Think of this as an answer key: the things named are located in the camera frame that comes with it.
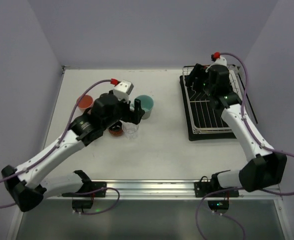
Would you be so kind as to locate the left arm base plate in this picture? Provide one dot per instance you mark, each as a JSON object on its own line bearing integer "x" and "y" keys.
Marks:
{"x": 93, "y": 189}

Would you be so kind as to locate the wire dish rack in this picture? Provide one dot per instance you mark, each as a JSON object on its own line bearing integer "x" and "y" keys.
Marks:
{"x": 236, "y": 76}

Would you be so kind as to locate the black drip tray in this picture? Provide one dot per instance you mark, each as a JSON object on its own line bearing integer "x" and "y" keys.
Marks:
{"x": 187, "y": 112}

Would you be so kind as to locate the clear glass cup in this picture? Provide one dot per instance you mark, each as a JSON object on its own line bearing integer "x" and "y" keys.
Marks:
{"x": 130, "y": 130}

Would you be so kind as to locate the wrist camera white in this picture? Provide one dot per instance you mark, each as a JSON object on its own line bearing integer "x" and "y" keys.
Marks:
{"x": 219, "y": 63}
{"x": 122, "y": 89}

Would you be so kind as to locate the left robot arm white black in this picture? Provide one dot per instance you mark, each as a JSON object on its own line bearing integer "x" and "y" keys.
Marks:
{"x": 25, "y": 183}

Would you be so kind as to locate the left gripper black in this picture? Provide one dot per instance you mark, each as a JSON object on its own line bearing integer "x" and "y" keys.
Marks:
{"x": 131, "y": 114}

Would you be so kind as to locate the pale green mug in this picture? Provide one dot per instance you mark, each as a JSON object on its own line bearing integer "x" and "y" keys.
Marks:
{"x": 146, "y": 105}

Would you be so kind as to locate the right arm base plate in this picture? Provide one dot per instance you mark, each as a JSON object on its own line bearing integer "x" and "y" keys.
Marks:
{"x": 204, "y": 186}

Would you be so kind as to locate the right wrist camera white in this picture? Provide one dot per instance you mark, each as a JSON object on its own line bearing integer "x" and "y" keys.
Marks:
{"x": 219, "y": 63}

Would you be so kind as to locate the aluminium mounting rail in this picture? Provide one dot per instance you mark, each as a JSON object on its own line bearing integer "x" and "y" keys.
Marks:
{"x": 157, "y": 188}

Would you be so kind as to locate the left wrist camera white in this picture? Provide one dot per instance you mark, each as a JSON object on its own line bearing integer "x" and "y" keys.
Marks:
{"x": 122, "y": 89}

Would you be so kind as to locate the pink plastic cup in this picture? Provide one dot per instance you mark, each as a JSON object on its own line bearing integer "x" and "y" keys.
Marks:
{"x": 85, "y": 102}

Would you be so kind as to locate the red glazed round cup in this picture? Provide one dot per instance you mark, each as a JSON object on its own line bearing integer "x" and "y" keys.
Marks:
{"x": 116, "y": 130}

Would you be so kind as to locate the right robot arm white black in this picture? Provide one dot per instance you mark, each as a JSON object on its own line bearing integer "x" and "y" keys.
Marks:
{"x": 221, "y": 99}

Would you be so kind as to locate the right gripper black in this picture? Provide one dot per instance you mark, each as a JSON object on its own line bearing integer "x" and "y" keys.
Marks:
{"x": 195, "y": 75}

